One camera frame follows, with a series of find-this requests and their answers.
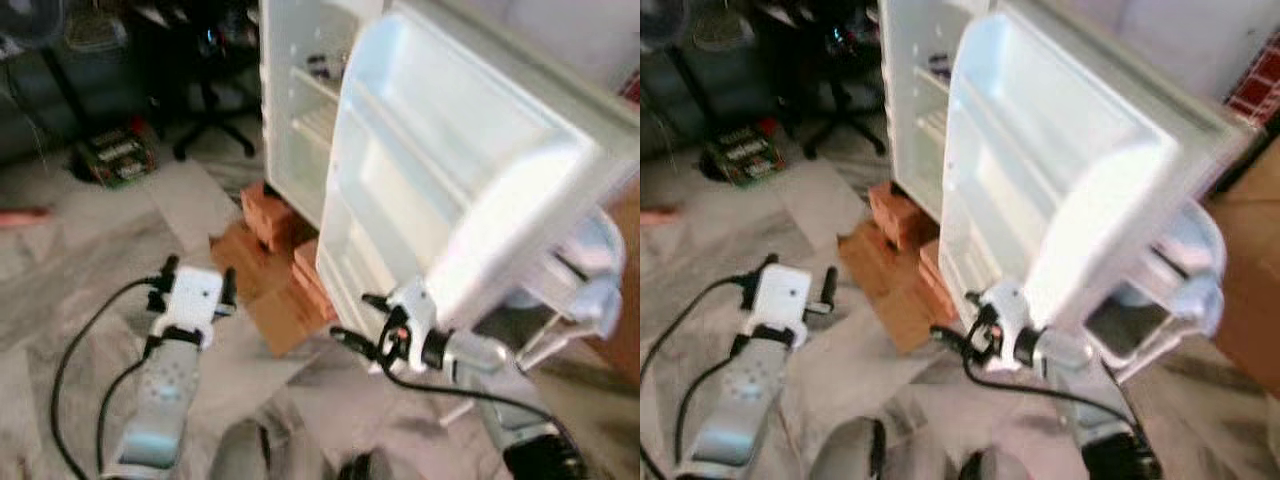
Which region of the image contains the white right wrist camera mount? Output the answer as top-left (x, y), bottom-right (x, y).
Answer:
top-left (384, 281), bottom-right (442, 347)
top-left (974, 279), bottom-right (1032, 343)

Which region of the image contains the grey robot left leg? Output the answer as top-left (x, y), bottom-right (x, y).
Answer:
top-left (209, 419), bottom-right (272, 480)
top-left (809, 417), bottom-right (887, 480)

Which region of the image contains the grey robot leg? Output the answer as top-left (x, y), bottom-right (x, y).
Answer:
top-left (809, 417), bottom-right (887, 480)
top-left (959, 447), bottom-right (1033, 480)
top-left (337, 449), bottom-right (403, 480)
top-left (209, 419), bottom-right (272, 480)

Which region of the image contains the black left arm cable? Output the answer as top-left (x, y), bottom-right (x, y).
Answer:
top-left (640, 274), bottom-right (763, 477)
top-left (49, 276), bottom-right (171, 479)

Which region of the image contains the green crate with cans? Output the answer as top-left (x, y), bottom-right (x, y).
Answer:
top-left (74, 122), bottom-right (162, 191)
top-left (701, 118), bottom-right (791, 190)

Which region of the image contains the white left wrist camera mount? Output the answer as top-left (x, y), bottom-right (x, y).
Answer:
top-left (747, 262), bottom-right (814, 337)
top-left (159, 264), bottom-right (227, 337)

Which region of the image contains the white fridge door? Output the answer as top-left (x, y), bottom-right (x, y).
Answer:
top-left (314, 0), bottom-right (641, 333)
top-left (937, 0), bottom-right (1258, 329)

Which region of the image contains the dark standing fan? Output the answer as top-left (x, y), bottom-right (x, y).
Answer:
top-left (0, 0), bottom-right (91, 151)

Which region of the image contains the white fridge body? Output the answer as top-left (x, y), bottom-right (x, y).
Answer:
top-left (879, 0), bottom-right (1003, 229)
top-left (257, 0), bottom-right (403, 233)

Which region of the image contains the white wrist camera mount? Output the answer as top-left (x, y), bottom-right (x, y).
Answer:
top-left (747, 262), bottom-right (814, 337)
top-left (384, 281), bottom-right (442, 347)
top-left (159, 264), bottom-right (227, 337)
top-left (974, 279), bottom-right (1032, 343)

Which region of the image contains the red brick stack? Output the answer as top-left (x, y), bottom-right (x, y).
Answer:
top-left (291, 238), bottom-right (338, 323)
top-left (239, 179), bottom-right (303, 253)
top-left (867, 179), bottom-right (931, 251)
top-left (918, 238), bottom-right (959, 323)

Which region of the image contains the black office chair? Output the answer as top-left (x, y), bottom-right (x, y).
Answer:
top-left (170, 20), bottom-right (263, 163)
top-left (800, 20), bottom-right (883, 163)

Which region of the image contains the grey robot right leg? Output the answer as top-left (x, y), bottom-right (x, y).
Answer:
top-left (337, 449), bottom-right (403, 480)
top-left (959, 447), bottom-right (1033, 480)

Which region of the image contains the white and blue plastic seat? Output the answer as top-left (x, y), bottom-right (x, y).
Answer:
top-left (468, 204), bottom-right (628, 373)
top-left (1084, 198), bottom-right (1228, 385)

